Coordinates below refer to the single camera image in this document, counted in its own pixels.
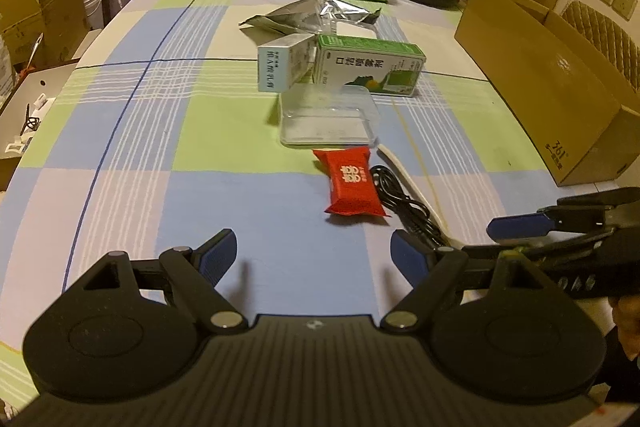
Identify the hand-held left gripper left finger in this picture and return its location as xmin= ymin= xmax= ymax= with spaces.
xmin=65 ymin=228 xmax=249 ymax=334

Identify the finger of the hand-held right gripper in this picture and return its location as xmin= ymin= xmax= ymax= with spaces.
xmin=461 ymin=227 xmax=618 ymax=266
xmin=486 ymin=187 xmax=640 ymax=242

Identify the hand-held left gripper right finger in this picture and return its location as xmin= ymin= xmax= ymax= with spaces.
xmin=381 ymin=228 xmax=576 ymax=333

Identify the white plastic spoon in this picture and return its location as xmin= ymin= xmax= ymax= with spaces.
xmin=376 ymin=143 xmax=463 ymax=251

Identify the red packet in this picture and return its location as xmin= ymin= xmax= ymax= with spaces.
xmin=312 ymin=146 xmax=391 ymax=218

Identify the clear plastic container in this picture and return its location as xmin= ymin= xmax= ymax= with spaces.
xmin=279 ymin=85 xmax=381 ymax=148

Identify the brown cardboard box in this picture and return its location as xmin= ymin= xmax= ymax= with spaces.
xmin=454 ymin=0 xmax=640 ymax=187

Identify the white and blue ointment box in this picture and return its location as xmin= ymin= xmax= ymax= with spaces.
xmin=257 ymin=33 xmax=319 ymax=94

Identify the green and white box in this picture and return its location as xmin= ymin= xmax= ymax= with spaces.
xmin=312 ymin=33 xmax=427 ymax=99

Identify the person's right hand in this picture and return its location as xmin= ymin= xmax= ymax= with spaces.
xmin=607 ymin=296 xmax=640 ymax=360

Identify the checked tablecloth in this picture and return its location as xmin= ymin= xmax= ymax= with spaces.
xmin=0 ymin=0 xmax=568 ymax=410

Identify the chair with quilted cover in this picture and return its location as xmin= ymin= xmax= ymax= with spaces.
xmin=560 ymin=0 xmax=640 ymax=94

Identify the small white box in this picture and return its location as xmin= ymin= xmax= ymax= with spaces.
xmin=333 ymin=21 xmax=380 ymax=42

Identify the white tray with small parts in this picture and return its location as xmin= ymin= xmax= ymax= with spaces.
xmin=0 ymin=63 xmax=79 ymax=192

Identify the silver foil bag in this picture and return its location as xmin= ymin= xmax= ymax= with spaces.
xmin=238 ymin=0 xmax=384 ymax=39

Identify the large brown carton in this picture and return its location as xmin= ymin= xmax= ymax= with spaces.
xmin=34 ymin=0 xmax=92 ymax=60

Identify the small brown carton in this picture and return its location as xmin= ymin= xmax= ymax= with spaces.
xmin=0 ymin=0 xmax=45 ymax=65

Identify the black cable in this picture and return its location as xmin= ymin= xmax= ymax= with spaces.
xmin=370 ymin=165 xmax=454 ymax=251

